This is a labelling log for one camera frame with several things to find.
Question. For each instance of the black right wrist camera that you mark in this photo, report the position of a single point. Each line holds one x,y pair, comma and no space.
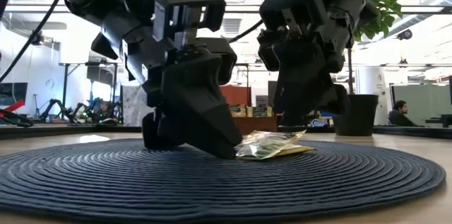
296,5

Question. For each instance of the red object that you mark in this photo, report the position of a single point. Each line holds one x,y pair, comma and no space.
14,105

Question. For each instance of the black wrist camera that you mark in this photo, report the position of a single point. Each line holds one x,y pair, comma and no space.
296,5
187,3

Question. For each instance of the white patterned curtain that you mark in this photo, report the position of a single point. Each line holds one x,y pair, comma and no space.
132,107

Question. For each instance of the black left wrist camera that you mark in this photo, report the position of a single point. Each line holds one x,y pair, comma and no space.
187,3

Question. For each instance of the tea packets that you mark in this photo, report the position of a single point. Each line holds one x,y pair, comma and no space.
268,144

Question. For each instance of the black ceiling spotlight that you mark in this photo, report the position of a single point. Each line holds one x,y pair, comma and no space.
405,34
37,38

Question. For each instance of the black background robot arm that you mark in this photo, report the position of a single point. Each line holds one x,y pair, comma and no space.
53,105

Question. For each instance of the person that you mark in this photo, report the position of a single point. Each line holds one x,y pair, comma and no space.
106,109
399,111

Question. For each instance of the round dark woven placemat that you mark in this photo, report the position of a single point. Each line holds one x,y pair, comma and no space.
106,181

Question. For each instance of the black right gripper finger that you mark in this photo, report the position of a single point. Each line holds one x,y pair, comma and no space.
300,89
339,100

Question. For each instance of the orange partition panel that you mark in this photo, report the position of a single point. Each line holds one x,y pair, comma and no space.
234,95

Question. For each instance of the grey-green partition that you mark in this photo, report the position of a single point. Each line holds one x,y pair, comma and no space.
423,97

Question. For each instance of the white pillar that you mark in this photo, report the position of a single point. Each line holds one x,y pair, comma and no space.
370,79

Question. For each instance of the black metal rig frame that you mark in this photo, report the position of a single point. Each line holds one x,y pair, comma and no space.
53,129

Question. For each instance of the dark wall monitor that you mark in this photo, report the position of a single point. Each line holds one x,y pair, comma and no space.
14,93

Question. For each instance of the green plant in black pot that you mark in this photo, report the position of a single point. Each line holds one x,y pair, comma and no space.
356,114

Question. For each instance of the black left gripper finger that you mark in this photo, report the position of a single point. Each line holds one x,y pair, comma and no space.
197,111
153,132

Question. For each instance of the brown wooden compartment box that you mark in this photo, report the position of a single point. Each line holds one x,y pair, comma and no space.
254,125

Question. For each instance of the black background rig frame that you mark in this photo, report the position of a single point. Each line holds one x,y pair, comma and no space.
64,89

